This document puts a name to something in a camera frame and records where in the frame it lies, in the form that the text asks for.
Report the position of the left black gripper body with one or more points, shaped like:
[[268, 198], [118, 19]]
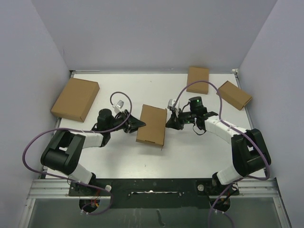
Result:
[[123, 116]]

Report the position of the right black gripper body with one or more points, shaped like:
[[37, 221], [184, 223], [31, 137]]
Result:
[[186, 117]]

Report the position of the brown cardboard box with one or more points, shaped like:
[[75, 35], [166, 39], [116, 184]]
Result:
[[153, 133]]

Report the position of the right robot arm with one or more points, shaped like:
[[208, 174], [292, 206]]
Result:
[[249, 151]]

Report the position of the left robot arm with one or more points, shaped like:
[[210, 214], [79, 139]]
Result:
[[63, 151]]

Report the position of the upright folded cardboard box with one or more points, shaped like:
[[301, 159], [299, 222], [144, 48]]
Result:
[[196, 73]]

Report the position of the large folded cardboard box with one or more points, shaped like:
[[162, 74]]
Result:
[[76, 99]]

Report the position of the small folded cardboard box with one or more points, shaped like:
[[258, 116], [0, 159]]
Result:
[[234, 95]]

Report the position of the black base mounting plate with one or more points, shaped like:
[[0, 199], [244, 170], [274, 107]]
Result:
[[154, 193]]

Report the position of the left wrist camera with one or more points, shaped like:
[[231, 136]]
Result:
[[118, 107]]

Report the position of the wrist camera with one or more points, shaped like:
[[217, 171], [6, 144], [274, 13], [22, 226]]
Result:
[[118, 107], [174, 106]]

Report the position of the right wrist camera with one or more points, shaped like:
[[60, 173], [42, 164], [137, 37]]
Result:
[[174, 106]]

